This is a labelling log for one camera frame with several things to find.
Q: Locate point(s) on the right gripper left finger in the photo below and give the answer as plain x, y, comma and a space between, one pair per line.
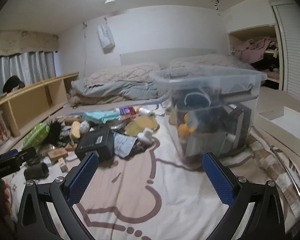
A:
34, 218

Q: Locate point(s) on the brown kraft paper box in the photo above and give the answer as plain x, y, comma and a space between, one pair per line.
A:
57, 153

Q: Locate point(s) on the white shallow tray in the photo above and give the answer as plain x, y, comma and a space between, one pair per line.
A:
283, 124

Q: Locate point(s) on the grey window curtain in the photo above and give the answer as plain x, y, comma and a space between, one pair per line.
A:
28, 67

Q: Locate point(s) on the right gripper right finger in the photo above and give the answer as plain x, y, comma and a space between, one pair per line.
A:
266, 220

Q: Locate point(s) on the wooden low shelf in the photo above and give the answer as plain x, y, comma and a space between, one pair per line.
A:
24, 108

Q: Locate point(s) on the white printed plastic bag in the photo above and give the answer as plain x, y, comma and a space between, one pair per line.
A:
123, 144

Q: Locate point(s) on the black foam roll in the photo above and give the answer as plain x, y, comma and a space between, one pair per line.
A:
37, 171

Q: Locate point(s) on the white small bottle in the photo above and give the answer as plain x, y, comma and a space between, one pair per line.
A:
146, 136

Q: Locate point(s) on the person's left hand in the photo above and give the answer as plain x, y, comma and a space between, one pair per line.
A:
5, 206

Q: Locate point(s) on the red snack packet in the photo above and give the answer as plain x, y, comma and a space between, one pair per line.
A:
125, 111

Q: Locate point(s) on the round tan sponge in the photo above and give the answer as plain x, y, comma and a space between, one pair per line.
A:
74, 130

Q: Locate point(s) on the black cap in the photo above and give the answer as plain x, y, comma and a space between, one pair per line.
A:
12, 83

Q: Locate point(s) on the yellow headlamp flashlight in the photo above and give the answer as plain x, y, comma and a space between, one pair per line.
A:
184, 130

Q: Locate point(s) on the black spiky brush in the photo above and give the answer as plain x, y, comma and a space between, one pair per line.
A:
55, 129

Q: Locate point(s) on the green polka dot pouch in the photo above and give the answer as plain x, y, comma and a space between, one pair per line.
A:
36, 136

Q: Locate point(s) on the clear plastic storage bin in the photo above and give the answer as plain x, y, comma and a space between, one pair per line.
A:
220, 102

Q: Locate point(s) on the crumpled white paper ball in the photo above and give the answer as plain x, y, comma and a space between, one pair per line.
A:
84, 127

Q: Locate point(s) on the teal flat package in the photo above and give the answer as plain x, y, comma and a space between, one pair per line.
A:
101, 117

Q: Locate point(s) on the grey folded duvet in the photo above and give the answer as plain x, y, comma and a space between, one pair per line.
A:
133, 82

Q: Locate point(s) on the black cardboard box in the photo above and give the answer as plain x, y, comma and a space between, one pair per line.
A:
99, 141

